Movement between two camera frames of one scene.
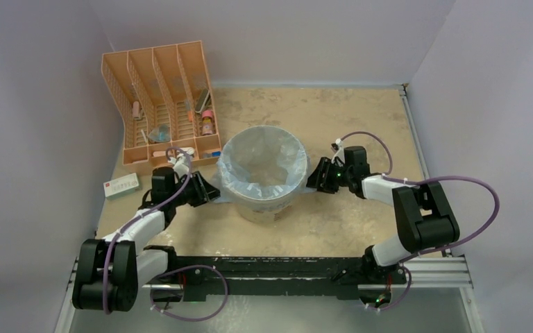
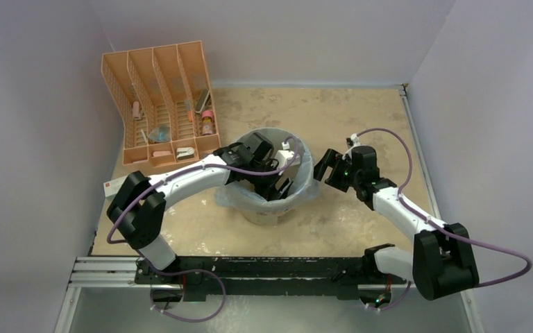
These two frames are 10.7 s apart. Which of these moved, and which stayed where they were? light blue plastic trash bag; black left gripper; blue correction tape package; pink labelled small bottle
Moved: black left gripper
Stayed: blue correction tape package; light blue plastic trash bag; pink labelled small bottle
